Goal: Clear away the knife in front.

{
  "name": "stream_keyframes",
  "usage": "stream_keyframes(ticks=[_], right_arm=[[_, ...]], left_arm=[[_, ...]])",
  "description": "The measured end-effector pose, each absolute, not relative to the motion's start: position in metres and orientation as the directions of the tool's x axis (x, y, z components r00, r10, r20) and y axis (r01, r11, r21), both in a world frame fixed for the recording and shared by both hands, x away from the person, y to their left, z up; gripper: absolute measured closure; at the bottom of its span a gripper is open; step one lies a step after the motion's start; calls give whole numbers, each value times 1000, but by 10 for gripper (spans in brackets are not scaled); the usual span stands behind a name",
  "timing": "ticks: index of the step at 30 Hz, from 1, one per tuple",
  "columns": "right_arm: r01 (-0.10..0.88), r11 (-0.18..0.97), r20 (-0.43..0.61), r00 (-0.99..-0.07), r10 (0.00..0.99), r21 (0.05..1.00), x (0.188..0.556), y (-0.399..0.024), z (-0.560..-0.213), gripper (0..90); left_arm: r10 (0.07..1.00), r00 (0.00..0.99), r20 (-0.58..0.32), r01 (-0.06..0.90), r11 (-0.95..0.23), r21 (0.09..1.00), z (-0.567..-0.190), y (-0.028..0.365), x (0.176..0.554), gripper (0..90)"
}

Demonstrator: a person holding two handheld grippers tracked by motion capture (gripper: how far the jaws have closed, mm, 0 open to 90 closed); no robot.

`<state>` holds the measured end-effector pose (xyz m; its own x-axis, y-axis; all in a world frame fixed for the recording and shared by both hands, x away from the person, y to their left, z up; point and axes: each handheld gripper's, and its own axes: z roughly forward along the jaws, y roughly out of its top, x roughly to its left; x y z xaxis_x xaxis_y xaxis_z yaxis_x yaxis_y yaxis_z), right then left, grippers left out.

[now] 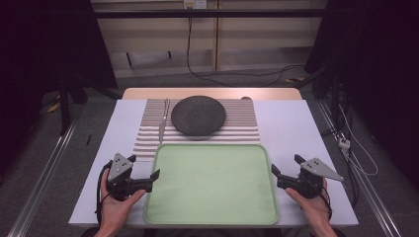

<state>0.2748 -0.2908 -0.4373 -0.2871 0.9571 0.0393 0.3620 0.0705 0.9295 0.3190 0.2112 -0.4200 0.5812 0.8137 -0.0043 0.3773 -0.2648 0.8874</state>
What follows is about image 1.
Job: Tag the silver table knife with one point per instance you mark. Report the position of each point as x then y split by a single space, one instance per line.
162 128

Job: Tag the aluminium floor rail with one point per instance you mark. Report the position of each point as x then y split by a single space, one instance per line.
369 184
42 184

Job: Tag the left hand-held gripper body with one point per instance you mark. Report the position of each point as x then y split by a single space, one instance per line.
120 184

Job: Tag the dark grey round plate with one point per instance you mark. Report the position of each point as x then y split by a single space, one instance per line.
198 116

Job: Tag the striped placemat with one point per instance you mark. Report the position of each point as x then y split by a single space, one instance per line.
240 128

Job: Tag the small black floor object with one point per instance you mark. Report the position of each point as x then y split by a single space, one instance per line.
88 140

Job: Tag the person's left hand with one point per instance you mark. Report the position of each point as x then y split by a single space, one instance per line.
116 210

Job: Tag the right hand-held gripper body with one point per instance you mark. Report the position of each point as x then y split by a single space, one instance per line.
308 182

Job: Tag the black metal stand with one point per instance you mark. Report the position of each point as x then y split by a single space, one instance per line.
334 95
64 108

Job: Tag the white table cover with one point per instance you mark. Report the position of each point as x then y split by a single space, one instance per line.
290 131

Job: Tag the light green tray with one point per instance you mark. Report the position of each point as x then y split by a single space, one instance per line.
210 187

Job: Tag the yellow floor tape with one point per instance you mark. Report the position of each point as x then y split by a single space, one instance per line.
54 106
294 79

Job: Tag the black curtain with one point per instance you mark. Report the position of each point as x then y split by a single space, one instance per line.
49 42
378 65

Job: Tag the white power strip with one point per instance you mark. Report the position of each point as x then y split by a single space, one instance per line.
343 142

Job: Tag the white wall socket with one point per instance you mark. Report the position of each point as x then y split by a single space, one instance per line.
195 3

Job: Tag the small brown object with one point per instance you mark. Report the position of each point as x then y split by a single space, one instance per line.
245 97

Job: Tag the person's right hand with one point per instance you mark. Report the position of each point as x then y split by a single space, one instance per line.
311 207

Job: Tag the black horizontal bar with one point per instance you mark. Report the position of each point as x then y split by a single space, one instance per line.
210 13

